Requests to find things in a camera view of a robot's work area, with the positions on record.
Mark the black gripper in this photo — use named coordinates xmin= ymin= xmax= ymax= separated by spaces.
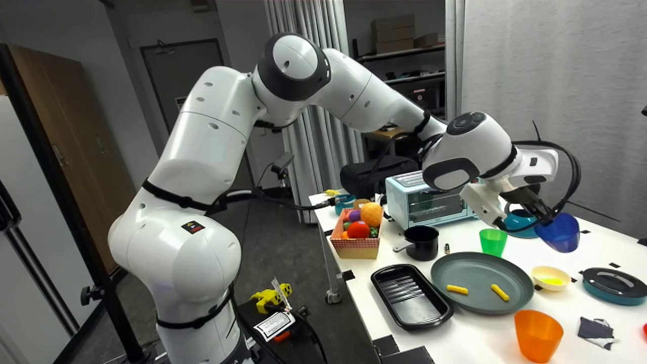
xmin=501 ymin=187 xmax=554 ymax=225

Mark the blue plastic cup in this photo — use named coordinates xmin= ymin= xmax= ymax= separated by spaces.
xmin=534 ymin=212 xmax=581 ymax=253

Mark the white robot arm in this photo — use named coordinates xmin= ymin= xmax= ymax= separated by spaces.
xmin=108 ymin=34 xmax=567 ymax=364

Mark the green plastic cup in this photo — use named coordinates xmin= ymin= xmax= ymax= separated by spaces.
xmin=480 ymin=228 xmax=508 ymax=257

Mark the grey-green oval plate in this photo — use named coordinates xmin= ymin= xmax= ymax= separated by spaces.
xmin=431 ymin=253 xmax=534 ymax=315

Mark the orange plastic cup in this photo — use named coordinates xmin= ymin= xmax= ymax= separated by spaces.
xmin=514 ymin=309 xmax=565 ymax=364

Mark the small teal cup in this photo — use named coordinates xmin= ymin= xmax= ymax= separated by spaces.
xmin=333 ymin=194 xmax=355 ymax=214

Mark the teal kettle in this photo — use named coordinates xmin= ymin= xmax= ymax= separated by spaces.
xmin=503 ymin=210 xmax=536 ymax=239

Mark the small yellow bowl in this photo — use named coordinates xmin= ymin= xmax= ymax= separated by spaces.
xmin=531 ymin=267 xmax=573 ymax=294

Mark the yellow food piece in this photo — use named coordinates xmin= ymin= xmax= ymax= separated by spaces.
xmin=489 ymin=283 xmax=509 ymax=301
xmin=445 ymin=285 xmax=469 ymax=295

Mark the small black pot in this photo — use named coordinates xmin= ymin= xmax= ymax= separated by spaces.
xmin=394 ymin=226 xmax=438 ymax=260

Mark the light blue toaster oven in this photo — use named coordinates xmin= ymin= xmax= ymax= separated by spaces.
xmin=384 ymin=170 xmax=472 ymax=228

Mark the black rectangular tray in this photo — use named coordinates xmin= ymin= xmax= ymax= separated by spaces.
xmin=370 ymin=264 xmax=453 ymax=331

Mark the black bag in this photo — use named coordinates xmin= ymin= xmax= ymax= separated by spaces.
xmin=340 ymin=155 xmax=418 ymax=198

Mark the wooden crate of toy fruit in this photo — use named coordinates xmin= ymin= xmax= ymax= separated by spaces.
xmin=329 ymin=203 xmax=384 ymax=258

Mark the dark shelf unit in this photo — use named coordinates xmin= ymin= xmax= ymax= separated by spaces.
xmin=350 ymin=15 xmax=447 ymax=120

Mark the grey curtain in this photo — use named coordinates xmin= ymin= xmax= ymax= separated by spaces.
xmin=263 ymin=0 xmax=363 ymax=207

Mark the yellow clamp tool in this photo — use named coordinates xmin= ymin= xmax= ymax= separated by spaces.
xmin=250 ymin=283 xmax=293 ymax=315

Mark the grey door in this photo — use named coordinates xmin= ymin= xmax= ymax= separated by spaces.
xmin=140 ymin=39 xmax=224 ymax=151

